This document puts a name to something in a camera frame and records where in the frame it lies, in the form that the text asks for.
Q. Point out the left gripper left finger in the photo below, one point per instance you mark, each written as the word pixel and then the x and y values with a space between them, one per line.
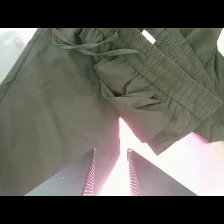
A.
pixel 75 180

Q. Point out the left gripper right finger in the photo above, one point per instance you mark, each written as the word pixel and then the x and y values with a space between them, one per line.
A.
pixel 150 181

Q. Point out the dark green pants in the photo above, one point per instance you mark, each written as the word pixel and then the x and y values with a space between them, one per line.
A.
pixel 56 100

